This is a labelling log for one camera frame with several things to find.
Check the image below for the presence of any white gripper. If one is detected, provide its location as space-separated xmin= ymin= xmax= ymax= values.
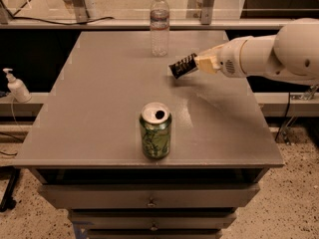
xmin=194 ymin=37 xmax=248 ymax=78

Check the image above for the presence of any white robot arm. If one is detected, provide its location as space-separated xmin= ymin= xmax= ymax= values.
xmin=194 ymin=18 xmax=319 ymax=86

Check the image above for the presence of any clear plastic water bottle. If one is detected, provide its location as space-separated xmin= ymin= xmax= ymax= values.
xmin=150 ymin=0 xmax=169 ymax=57

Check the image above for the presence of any white pump dispenser bottle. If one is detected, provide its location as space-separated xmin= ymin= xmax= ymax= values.
xmin=3 ymin=68 xmax=32 ymax=103

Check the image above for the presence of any green soda can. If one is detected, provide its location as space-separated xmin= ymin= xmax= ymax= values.
xmin=139 ymin=102 xmax=172 ymax=159

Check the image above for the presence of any grey drawer cabinet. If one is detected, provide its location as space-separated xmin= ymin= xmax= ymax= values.
xmin=15 ymin=31 xmax=283 ymax=239

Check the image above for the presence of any grey drawer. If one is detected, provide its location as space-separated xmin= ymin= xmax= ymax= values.
xmin=39 ymin=183 xmax=260 ymax=209
xmin=69 ymin=210 xmax=236 ymax=230

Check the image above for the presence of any top grey drawer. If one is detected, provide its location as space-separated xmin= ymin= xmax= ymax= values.
xmin=39 ymin=183 xmax=260 ymax=209

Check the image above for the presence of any black stand on floor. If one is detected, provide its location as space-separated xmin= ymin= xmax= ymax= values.
xmin=0 ymin=165 xmax=20 ymax=212

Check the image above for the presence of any right metal frame post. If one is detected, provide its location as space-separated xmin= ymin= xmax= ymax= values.
xmin=200 ymin=0 xmax=215 ymax=25

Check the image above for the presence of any metal frame post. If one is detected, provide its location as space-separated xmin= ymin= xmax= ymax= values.
xmin=72 ymin=0 xmax=89 ymax=24
xmin=200 ymin=0 xmax=215 ymax=25

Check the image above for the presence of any left metal frame post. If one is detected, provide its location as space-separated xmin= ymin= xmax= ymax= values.
xmin=72 ymin=0 xmax=89 ymax=24

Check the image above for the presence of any black cable on ledge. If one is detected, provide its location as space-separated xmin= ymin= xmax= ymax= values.
xmin=9 ymin=15 xmax=116 ymax=26

